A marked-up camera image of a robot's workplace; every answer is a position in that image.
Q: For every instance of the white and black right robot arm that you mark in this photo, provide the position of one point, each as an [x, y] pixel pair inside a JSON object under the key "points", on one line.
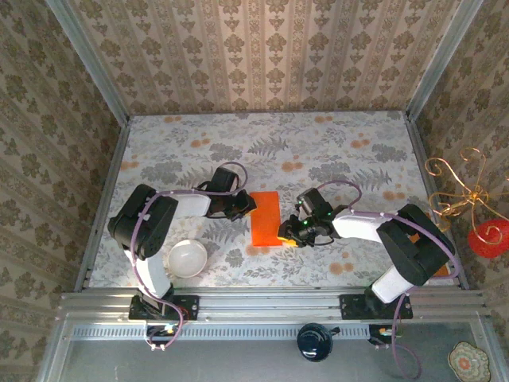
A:
{"points": [[413, 246]]}

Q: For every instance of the small black controller board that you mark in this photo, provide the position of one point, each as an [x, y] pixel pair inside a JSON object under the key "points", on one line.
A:
{"points": [[378, 334], [159, 332]]}

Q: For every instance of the aluminium mounting rail beam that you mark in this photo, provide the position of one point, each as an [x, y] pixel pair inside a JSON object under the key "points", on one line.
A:
{"points": [[270, 304]]}

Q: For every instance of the orange paper stack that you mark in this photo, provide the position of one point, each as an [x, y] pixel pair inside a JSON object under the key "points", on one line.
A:
{"points": [[441, 271]]}

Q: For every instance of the dark blue ceramic mug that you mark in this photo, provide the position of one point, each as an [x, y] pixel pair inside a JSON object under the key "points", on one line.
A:
{"points": [[314, 344]]}

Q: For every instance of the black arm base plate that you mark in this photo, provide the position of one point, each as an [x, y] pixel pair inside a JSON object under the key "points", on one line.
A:
{"points": [[352, 308], [187, 308]]}

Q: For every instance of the red ball ornament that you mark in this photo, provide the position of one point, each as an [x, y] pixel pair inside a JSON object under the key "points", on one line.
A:
{"points": [[487, 240]]}

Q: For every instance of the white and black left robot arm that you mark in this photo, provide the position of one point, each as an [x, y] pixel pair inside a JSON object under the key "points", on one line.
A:
{"points": [[153, 215]]}

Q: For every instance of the aluminium side rail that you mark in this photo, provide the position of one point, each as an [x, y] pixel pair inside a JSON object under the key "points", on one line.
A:
{"points": [[108, 179], [422, 159]]}

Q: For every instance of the aluminium frame post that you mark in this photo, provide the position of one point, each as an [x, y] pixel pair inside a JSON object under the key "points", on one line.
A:
{"points": [[89, 63], [437, 59]]}

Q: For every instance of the orange paper sheet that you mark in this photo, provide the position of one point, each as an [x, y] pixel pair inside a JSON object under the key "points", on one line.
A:
{"points": [[264, 219]]}

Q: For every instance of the patterned decorative plate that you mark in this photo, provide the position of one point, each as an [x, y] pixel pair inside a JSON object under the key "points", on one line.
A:
{"points": [[468, 361]]}

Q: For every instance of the white bowl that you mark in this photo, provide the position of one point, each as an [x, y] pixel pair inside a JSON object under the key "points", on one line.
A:
{"points": [[187, 258]]}

